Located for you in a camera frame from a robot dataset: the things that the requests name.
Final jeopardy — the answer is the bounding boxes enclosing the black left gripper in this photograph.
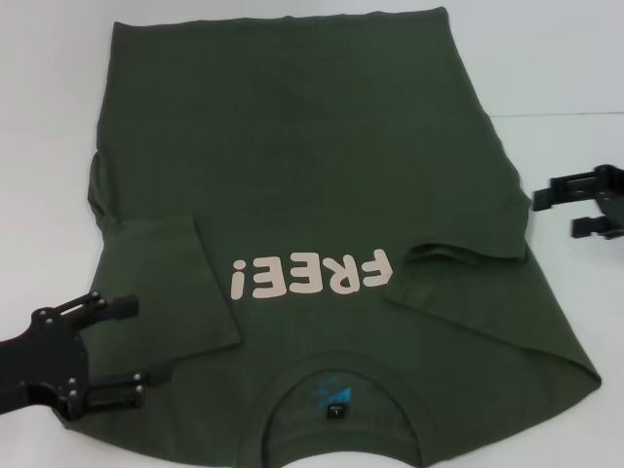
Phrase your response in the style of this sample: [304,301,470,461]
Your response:
[23,291,173,422]

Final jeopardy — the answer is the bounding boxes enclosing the dark green FREE t-shirt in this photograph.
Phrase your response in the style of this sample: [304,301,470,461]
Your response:
[62,4,604,468]

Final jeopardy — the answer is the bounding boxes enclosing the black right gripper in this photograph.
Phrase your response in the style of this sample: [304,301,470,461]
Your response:
[532,164,624,243]

